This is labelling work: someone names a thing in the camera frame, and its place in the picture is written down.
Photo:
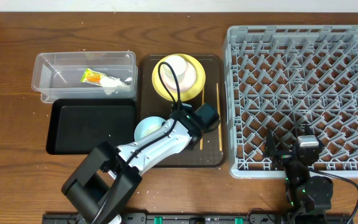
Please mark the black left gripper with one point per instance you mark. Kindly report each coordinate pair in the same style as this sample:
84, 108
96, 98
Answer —
196, 140

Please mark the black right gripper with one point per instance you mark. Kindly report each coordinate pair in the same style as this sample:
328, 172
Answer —
271, 150

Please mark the wooden chopstick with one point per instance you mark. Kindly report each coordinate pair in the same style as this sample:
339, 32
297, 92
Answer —
202, 102
219, 113

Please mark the light blue bowl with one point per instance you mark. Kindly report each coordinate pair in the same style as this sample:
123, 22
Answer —
147, 126

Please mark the plastic wrapper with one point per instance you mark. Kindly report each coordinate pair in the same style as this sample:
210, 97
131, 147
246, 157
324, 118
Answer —
109, 84

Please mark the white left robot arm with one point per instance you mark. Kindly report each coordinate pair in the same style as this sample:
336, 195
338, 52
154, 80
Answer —
107, 178

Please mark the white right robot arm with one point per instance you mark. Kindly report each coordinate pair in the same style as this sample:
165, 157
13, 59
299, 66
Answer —
310, 196

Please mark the grey plastic dishwasher rack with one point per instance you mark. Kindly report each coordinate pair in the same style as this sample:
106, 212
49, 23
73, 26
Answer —
283, 78

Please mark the pink bowl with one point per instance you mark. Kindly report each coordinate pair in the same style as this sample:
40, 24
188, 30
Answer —
185, 84

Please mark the brown serving tray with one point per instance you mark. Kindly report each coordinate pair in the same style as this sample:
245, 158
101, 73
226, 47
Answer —
152, 104

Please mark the yellow plate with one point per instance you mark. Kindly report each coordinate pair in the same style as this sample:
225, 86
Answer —
189, 94

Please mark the cream cup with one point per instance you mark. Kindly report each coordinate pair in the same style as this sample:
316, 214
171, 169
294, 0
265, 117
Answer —
178, 64

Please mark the black tray bin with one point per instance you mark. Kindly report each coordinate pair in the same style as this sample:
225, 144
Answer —
78, 125

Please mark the clear plastic bin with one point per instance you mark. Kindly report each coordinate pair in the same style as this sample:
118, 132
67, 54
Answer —
57, 75

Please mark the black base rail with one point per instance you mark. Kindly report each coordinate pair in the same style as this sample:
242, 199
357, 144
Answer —
141, 218

